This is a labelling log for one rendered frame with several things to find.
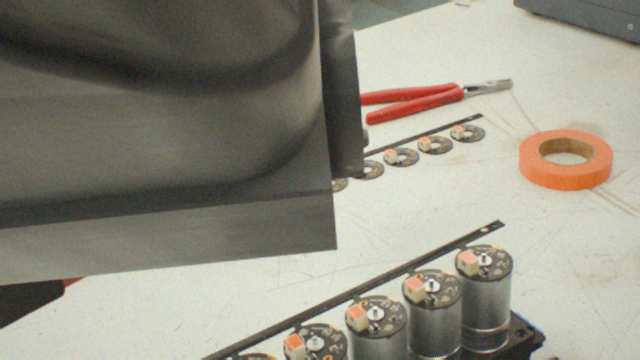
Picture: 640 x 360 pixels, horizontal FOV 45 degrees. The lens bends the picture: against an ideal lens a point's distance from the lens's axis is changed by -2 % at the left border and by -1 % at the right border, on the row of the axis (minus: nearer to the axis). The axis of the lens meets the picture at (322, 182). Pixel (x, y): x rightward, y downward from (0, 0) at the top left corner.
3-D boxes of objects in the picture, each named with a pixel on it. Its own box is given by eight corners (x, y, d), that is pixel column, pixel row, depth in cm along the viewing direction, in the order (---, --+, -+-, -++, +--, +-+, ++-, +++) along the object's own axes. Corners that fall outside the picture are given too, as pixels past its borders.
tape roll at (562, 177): (506, 150, 53) (507, 135, 52) (590, 139, 53) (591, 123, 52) (535, 196, 48) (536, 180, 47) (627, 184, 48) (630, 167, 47)
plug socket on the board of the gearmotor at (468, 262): (483, 269, 33) (484, 256, 32) (468, 277, 32) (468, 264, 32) (471, 260, 33) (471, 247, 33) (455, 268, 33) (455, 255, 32)
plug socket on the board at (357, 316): (374, 324, 30) (373, 311, 30) (356, 333, 30) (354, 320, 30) (363, 313, 31) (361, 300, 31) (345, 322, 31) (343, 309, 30)
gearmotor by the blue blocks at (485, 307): (519, 350, 35) (525, 262, 33) (478, 374, 34) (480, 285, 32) (484, 322, 37) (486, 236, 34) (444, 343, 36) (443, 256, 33)
